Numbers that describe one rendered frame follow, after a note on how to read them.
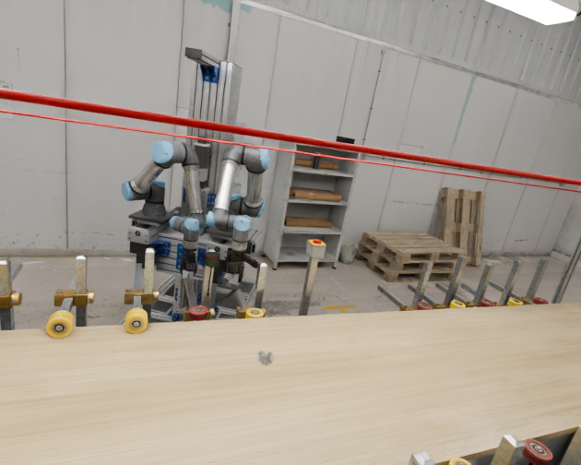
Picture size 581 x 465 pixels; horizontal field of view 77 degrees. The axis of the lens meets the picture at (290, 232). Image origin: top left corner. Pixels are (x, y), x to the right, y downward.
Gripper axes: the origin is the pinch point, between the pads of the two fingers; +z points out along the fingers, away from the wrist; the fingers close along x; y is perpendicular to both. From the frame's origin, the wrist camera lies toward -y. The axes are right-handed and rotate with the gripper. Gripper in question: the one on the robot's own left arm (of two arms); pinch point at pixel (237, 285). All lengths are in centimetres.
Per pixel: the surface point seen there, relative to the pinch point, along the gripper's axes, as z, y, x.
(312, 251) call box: -25.4, -30.1, 14.0
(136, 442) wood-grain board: 3, 45, 81
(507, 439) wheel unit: -20, -36, 119
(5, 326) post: 10, 93, 13
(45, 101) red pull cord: -81, 55, 124
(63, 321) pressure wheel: -3, 70, 32
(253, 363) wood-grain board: 3, 6, 55
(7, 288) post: -6, 91, 13
